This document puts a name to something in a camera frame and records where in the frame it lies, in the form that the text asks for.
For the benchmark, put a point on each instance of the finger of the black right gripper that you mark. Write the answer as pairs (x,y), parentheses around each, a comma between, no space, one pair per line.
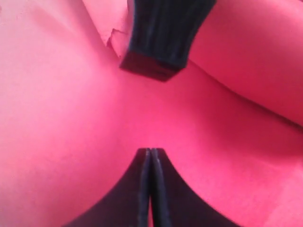
(161,33)

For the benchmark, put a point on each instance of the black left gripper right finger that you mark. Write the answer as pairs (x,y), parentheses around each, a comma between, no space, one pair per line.
(174,203)

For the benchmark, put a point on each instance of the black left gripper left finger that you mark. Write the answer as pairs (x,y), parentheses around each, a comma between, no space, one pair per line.
(127,203)

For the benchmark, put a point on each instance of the red scalloped cloth mat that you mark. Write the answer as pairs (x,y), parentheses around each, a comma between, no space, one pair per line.
(71,120)

